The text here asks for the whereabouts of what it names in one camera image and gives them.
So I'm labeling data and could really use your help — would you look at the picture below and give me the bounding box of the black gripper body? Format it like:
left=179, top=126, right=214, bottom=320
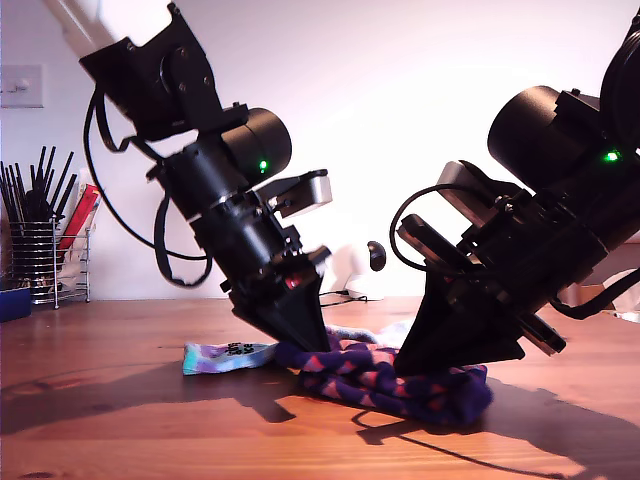
left=397, top=192, right=609, bottom=357
left=192, top=192, right=332, bottom=312

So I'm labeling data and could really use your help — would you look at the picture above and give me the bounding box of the navy sock with red triangles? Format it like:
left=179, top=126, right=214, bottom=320
left=273, top=337, right=494, bottom=426

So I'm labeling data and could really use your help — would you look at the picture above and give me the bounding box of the pastel tie-dye sock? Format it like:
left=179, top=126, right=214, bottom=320
left=182, top=322, right=419, bottom=377

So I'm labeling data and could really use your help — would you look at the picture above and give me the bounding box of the white tissue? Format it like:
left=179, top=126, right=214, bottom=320
left=602, top=269, right=640, bottom=315

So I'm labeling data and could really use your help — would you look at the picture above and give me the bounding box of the red chopstick packet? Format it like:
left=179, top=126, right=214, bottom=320
left=59, top=184, right=104, bottom=256

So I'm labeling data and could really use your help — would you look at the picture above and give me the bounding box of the black chopstick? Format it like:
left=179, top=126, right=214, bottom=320
left=42, top=146, right=58, bottom=201
left=49, top=152, right=76, bottom=221
left=32, top=147, right=47, bottom=196
left=57, top=173, right=80, bottom=222
left=0, top=162, right=16, bottom=226

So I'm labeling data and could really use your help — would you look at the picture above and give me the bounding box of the black utensil head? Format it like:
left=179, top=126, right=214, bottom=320
left=27, top=189, right=54, bottom=224

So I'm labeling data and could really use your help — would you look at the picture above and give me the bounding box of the blue box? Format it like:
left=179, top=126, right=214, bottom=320
left=0, top=288, right=34, bottom=324

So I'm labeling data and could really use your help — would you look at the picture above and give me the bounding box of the black security camera cable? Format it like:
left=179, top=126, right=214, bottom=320
left=319, top=289, right=369, bottom=307

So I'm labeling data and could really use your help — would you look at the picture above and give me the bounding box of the white round security camera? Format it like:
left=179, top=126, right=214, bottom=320
left=327, top=241, right=389, bottom=303

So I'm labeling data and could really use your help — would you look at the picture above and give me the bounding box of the black braided cable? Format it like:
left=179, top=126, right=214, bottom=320
left=152, top=197, right=214, bottom=289
left=547, top=267, right=640, bottom=321

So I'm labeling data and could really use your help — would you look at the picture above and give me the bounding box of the grey camera box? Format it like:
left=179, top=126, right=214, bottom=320
left=254, top=168, right=334, bottom=219
left=436, top=158, right=526, bottom=229

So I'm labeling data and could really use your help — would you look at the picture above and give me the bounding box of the thin black cable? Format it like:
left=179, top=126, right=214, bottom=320
left=83, top=87, right=211, bottom=261
left=389, top=183, right=501, bottom=274

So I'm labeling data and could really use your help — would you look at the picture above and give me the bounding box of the chrome wire utensil holder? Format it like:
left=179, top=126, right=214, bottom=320
left=8, top=219, right=94, bottom=311

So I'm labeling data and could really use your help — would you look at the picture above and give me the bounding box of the white light switch plate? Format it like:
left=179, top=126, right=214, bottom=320
left=0, top=63, right=45, bottom=109

